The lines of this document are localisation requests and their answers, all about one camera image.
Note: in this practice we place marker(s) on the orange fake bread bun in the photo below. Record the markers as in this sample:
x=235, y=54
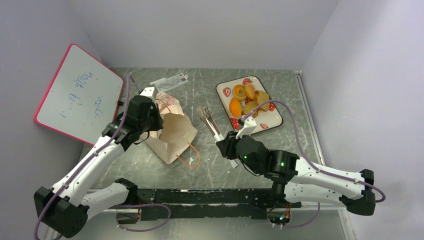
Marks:
x=235, y=107

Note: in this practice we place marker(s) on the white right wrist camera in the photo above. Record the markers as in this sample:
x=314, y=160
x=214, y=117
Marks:
x=247, y=128

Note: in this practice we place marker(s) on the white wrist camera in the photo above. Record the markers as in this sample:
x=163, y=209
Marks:
x=150, y=92
x=247, y=128

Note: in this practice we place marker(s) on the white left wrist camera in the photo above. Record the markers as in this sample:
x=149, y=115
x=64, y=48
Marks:
x=150, y=92

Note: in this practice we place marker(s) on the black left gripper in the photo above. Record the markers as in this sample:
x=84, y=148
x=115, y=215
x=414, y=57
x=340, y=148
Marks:
x=159, y=120

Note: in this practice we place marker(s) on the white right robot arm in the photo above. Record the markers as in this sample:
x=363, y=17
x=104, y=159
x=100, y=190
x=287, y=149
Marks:
x=294, y=180

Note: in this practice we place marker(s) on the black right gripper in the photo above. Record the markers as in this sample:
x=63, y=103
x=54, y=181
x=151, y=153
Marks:
x=224, y=147

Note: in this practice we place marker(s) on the metal food tongs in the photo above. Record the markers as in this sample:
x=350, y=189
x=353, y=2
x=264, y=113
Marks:
x=212, y=127

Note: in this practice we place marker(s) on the brown round bread slice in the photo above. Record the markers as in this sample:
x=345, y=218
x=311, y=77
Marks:
x=250, y=106

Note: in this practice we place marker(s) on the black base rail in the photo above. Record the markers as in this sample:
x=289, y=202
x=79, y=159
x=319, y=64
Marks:
x=162, y=203

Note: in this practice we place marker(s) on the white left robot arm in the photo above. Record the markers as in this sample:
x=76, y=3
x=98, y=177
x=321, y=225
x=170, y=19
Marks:
x=67, y=206

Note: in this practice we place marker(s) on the pink framed whiteboard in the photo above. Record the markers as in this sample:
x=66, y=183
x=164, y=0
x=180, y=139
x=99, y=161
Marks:
x=82, y=97

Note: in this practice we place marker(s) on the orange fake bread roll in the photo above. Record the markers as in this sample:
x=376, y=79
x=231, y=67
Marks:
x=249, y=89

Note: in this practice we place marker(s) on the clear plastic package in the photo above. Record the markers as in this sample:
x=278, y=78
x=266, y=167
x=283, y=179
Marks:
x=170, y=83

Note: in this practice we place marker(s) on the orange fake donut bread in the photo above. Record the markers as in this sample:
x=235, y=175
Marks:
x=239, y=92

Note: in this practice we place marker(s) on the strawberry print white tray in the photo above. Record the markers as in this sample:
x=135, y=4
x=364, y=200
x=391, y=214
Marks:
x=265, y=120

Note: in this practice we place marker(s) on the beige paper gift bag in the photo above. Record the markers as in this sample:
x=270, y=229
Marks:
x=176, y=135

